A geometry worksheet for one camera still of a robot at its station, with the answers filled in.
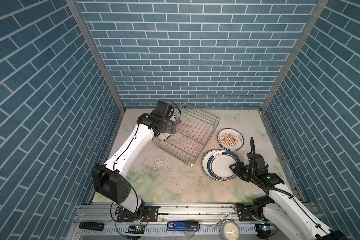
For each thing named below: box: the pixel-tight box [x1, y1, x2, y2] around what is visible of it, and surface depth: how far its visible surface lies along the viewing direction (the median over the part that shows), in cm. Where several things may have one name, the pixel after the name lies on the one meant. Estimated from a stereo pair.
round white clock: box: [220, 219, 241, 240], surface depth 68 cm
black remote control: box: [78, 221, 105, 231], surface depth 71 cm
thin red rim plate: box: [217, 128, 245, 151], surface depth 101 cm
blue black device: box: [167, 221, 201, 232], surface depth 69 cm
